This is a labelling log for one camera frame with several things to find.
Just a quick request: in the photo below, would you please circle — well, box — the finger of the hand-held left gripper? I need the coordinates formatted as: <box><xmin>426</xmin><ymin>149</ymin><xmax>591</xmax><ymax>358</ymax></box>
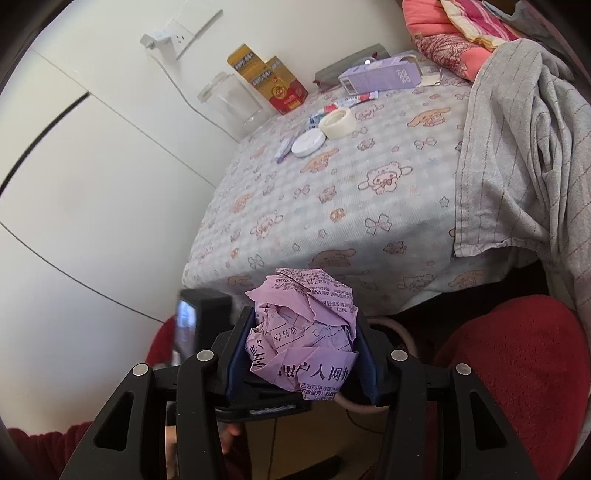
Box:
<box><xmin>213</xmin><ymin>398</ymin><xmax>315</xmax><ymax>424</ymax></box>

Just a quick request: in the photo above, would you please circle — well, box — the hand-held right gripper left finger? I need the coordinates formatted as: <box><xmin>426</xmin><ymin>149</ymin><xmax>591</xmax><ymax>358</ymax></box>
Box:
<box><xmin>60</xmin><ymin>307</ymin><xmax>257</xmax><ymax>480</ymax></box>

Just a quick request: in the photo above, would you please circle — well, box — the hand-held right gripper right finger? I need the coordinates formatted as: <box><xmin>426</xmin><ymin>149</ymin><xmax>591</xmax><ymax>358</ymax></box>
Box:
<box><xmin>355</xmin><ymin>314</ymin><xmax>534</xmax><ymax>480</ymax></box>

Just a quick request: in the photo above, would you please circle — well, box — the pink-rimmed trash bin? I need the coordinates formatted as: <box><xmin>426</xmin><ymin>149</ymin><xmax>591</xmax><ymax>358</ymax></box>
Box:
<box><xmin>335</xmin><ymin>316</ymin><xmax>416</xmax><ymax>416</ymax></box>

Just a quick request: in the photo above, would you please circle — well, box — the purple paper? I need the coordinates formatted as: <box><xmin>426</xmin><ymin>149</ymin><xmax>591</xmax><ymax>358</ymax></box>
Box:
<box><xmin>245</xmin><ymin>268</ymin><xmax>360</xmax><ymax>396</ymax></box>

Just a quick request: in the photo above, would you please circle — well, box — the white round case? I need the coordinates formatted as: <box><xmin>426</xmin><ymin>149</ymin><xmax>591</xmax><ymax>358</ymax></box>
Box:
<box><xmin>291</xmin><ymin>129</ymin><xmax>326</xmax><ymax>159</ymax></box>

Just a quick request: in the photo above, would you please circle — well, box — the red and white ointment tube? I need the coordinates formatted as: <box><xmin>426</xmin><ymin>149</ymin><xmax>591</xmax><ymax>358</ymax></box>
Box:
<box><xmin>339</xmin><ymin>91</ymin><xmax>380</xmax><ymax>110</ymax></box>

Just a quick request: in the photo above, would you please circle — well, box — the person's left forearm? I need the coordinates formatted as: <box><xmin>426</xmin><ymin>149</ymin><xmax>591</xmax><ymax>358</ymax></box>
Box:
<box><xmin>0</xmin><ymin>419</ymin><xmax>99</xmax><ymax>480</ymax></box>

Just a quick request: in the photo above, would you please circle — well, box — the person's left hand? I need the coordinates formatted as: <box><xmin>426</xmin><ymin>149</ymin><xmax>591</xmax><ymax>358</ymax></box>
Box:
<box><xmin>221</xmin><ymin>421</ymin><xmax>245</xmax><ymax>457</ymax></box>

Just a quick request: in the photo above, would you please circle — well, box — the person's left leg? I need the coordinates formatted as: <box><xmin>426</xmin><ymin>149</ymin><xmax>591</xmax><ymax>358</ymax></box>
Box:
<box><xmin>147</xmin><ymin>316</ymin><xmax>182</xmax><ymax>367</ymax></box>

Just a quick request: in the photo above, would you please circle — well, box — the person's leg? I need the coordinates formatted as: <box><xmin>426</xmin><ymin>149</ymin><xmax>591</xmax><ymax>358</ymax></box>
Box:
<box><xmin>433</xmin><ymin>295</ymin><xmax>591</xmax><ymax>480</ymax></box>
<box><xmin>147</xmin><ymin>316</ymin><xmax>182</xmax><ymax>367</ymax></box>

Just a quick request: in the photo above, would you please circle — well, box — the person's right leg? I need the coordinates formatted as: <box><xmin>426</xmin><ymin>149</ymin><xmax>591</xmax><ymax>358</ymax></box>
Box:
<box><xmin>433</xmin><ymin>295</ymin><xmax>591</xmax><ymax>480</ymax></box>

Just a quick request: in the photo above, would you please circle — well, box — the cartoon printed tablecloth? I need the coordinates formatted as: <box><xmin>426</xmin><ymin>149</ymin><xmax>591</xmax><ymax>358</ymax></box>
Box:
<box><xmin>181</xmin><ymin>76</ymin><xmax>491</xmax><ymax>320</ymax></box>

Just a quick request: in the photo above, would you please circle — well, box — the clear glass jar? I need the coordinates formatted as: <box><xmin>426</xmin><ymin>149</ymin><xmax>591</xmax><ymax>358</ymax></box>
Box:
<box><xmin>198</xmin><ymin>71</ymin><xmax>269</xmax><ymax>136</ymax></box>

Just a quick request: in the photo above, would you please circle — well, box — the blue and white crumpled packet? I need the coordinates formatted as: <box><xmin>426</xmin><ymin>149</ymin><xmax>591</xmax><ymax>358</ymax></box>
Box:
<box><xmin>306</xmin><ymin>105</ymin><xmax>342</xmax><ymax>131</ymax></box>

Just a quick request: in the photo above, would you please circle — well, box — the clear tape roll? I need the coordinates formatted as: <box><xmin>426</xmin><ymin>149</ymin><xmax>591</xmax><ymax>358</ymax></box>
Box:
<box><xmin>318</xmin><ymin>109</ymin><xmax>356</xmax><ymax>138</ymax></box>

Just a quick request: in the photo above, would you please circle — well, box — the yellow and red box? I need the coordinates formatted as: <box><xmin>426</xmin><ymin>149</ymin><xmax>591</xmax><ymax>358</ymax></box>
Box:
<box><xmin>227</xmin><ymin>44</ymin><xmax>309</xmax><ymax>115</ymax></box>

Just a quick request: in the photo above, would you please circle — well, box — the grey striped garment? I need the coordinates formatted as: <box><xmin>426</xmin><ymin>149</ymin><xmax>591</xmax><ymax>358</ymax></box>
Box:
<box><xmin>454</xmin><ymin>39</ymin><xmax>591</xmax><ymax>320</ymax></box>

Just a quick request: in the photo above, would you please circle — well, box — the purple cardboard box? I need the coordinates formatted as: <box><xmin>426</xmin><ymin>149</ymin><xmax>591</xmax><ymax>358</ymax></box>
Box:
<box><xmin>338</xmin><ymin>52</ymin><xmax>444</xmax><ymax>96</ymax></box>

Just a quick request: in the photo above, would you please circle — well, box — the grey glasses case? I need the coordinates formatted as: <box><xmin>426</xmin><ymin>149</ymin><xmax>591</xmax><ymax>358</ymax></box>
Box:
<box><xmin>315</xmin><ymin>44</ymin><xmax>391</xmax><ymax>86</ymax></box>

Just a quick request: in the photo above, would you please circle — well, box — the orange floral quilt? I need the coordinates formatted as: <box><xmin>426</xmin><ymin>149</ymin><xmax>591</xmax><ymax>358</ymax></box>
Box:
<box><xmin>402</xmin><ymin>0</ymin><xmax>502</xmax><ymax>84</ymax></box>

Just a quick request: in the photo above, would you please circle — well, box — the yellow pink striped pillow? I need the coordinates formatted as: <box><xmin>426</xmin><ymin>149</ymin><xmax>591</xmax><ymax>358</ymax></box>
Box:
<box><xmin>440</xmin><ymin>0</ymin><xmax>523</xmax><ymax>52</ymax></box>

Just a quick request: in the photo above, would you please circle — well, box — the white charger cable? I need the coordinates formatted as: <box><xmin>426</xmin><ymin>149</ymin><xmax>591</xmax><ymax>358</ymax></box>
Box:
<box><xmin>150</xmin><ymin>46</ymin><xmax>242</xmax><ymax>143</ymax></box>

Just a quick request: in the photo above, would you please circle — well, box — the white wall socket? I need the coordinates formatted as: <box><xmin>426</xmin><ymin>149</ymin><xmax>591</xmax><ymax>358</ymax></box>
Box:
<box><xmin>158</xmin><ymin>18</ymin><xmax>195</xmax><ymax>59</ymax></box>

